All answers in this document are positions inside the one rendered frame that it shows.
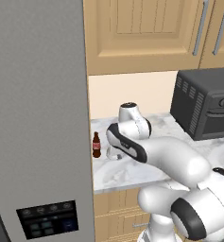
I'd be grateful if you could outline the black countertop oven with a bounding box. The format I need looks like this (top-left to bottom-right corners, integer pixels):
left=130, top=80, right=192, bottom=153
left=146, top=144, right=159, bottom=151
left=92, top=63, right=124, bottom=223
left=169, top=66, right=224, bottom=142

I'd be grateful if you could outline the grey fridge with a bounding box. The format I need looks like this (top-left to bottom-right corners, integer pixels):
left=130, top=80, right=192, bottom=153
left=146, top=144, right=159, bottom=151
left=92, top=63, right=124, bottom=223
left=0, top=0, right=96, bottom=242

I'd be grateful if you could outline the grey drawer handle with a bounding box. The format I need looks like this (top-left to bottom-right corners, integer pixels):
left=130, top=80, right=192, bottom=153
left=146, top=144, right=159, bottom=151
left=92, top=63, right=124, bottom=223
left=131, top=221, right=150, bottom=229

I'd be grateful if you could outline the tan wooden drawer front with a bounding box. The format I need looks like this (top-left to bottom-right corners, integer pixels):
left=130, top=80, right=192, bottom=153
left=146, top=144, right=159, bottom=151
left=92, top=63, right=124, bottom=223
left=94, top=211, right=153, bottom=242
left=94, top=187, right=143, bottom=218

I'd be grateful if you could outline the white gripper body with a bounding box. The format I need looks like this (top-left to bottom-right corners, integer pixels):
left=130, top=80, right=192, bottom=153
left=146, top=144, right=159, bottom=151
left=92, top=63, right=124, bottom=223
left=106, top=145, right=124, bottom=162

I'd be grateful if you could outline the grey cupboard door handle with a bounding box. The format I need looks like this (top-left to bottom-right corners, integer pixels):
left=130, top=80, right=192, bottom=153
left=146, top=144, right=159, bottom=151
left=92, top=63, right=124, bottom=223
left=212, top=0, right=224, bottom=57
left=192, top=0, right=210, bottom=57

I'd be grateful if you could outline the brown cola bottle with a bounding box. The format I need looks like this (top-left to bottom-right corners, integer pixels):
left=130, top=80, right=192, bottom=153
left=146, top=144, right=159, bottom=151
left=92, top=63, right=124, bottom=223
left=92, top=131, right=102, bottom=159

